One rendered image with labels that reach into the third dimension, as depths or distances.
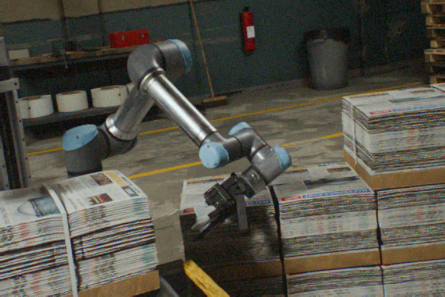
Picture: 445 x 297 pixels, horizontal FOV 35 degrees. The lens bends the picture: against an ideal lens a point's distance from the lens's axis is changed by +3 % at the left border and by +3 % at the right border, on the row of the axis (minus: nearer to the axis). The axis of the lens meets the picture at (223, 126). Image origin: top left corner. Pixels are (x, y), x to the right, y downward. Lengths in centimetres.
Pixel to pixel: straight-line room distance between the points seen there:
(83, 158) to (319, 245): 82
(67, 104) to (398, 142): 622
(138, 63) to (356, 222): 80
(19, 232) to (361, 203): 102
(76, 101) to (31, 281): 651
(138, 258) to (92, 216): 15
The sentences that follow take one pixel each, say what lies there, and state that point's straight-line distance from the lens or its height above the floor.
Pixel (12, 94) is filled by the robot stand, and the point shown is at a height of 120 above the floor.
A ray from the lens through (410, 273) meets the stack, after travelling 223.
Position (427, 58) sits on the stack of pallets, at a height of 33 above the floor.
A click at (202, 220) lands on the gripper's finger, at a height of 86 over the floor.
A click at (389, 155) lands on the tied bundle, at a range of 211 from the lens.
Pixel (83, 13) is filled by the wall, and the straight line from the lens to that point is 851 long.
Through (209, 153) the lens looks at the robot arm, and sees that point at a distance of 192.
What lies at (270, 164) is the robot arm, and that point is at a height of 96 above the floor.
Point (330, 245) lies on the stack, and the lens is 215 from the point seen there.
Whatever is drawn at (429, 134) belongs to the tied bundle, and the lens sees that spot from 213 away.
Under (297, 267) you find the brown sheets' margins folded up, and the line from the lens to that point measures 216.
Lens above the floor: 147
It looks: 11 degrees down
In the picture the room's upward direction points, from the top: 6 degrees counter-clockwise
